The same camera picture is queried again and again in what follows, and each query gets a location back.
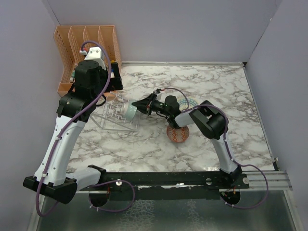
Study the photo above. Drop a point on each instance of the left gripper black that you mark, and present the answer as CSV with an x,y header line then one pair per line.
x,y
114,83

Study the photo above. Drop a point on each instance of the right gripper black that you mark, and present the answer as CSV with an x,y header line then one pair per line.
x,y
142,106

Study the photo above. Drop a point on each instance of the yellow teal patterned bowl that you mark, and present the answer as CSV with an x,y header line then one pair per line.
x,y
187,103

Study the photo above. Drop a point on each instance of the red and blue patterned bowl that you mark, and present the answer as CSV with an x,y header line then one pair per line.
x,y
178,135

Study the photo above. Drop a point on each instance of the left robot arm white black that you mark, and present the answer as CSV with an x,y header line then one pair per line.
x,y
73,113

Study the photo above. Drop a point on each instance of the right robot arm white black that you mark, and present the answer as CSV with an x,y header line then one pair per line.
x,y
211,121

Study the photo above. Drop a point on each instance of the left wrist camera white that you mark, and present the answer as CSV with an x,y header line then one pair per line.
x,y
95,54

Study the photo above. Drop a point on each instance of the white wire dish rack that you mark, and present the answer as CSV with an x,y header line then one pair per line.
x,y
110,115

